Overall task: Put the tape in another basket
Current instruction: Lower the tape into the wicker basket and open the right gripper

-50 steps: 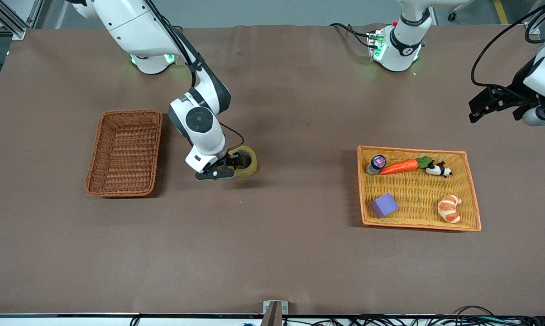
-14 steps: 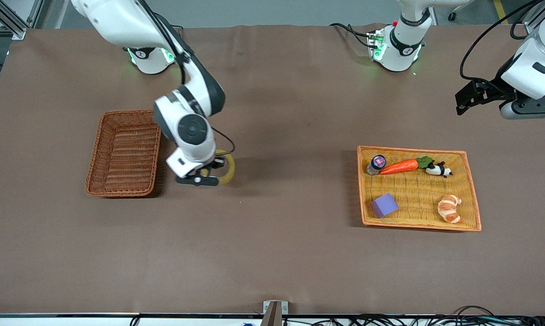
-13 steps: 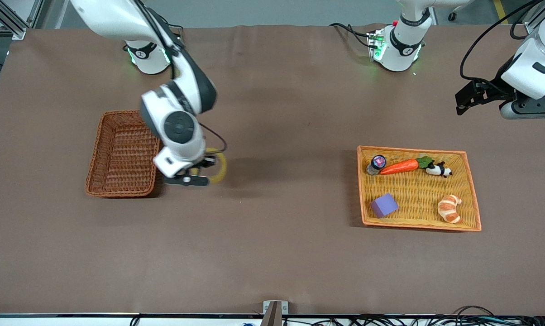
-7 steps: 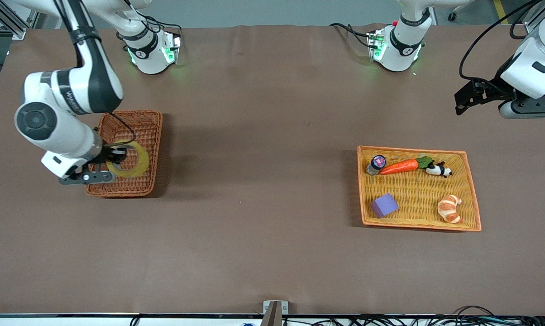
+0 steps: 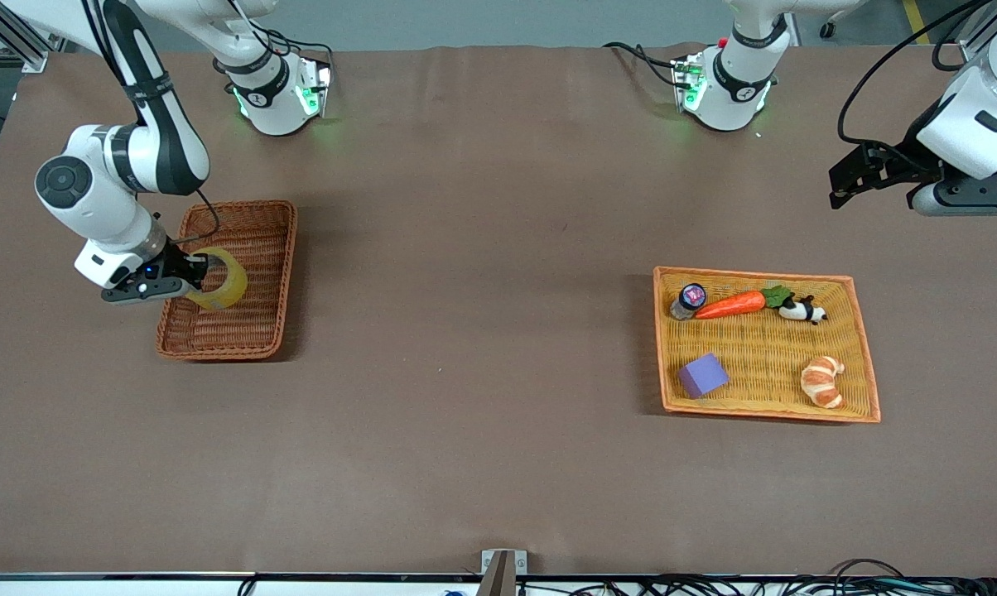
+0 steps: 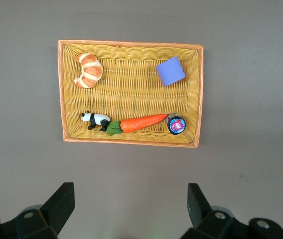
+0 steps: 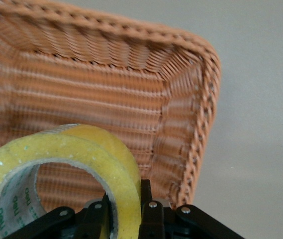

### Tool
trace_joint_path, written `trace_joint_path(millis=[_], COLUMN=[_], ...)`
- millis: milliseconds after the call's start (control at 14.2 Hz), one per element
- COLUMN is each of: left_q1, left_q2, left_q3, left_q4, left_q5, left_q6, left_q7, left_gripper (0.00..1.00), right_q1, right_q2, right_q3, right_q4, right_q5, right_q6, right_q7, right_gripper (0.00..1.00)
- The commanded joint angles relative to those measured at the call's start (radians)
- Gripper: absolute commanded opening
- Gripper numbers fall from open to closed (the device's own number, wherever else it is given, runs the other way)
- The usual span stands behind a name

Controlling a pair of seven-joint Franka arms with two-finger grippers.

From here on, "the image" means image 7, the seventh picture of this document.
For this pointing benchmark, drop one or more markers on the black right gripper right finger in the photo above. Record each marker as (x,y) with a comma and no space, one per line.
(152,219)

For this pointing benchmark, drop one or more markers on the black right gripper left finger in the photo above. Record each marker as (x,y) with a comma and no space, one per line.
(97,219)

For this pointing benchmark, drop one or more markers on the yellow clear tape roll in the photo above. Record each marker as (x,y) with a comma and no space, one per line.
(56,147)

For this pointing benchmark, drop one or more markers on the brown wicker basket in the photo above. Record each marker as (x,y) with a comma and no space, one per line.
(81,87)

